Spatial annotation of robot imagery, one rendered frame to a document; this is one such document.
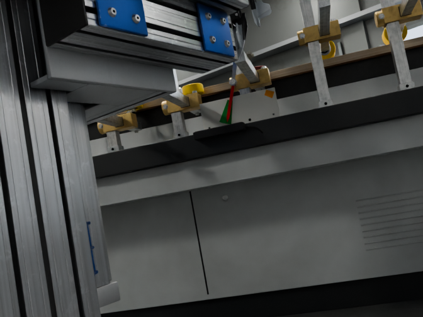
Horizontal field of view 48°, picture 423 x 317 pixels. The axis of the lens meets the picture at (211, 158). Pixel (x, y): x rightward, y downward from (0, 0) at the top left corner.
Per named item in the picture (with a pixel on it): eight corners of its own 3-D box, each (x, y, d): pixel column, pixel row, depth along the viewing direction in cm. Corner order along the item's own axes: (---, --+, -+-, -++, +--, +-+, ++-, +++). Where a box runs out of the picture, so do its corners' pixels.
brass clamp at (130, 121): (132, 126, 167) (129, 112, 168) (97, 133, 170) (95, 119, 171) (138, 127, 173) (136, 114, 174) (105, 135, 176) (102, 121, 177)
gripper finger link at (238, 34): (233, 55, 118) (226, 20, 119) (236, 61, 124) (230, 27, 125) (245, 53, 118) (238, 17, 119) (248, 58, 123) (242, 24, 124)
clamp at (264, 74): (270, 82, 157) (267, 66, 158) (230, 90, 160) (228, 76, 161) (272, 85, 163) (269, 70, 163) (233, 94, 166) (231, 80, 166)
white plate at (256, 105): (280, 116, 156) (274, 87, 157) (204, 133, 162) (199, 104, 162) (280, 116, 157) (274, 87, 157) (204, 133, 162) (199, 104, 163)
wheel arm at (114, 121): (89, 118, 143) (86, 104, 144) (78, 121, 144) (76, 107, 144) (142, 132, 186) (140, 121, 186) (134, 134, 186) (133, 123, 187)
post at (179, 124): (188, 156, 164) (164, 22, 168) (178, 158, 164) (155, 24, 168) (191, 156, 167) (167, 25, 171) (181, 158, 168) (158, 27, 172)
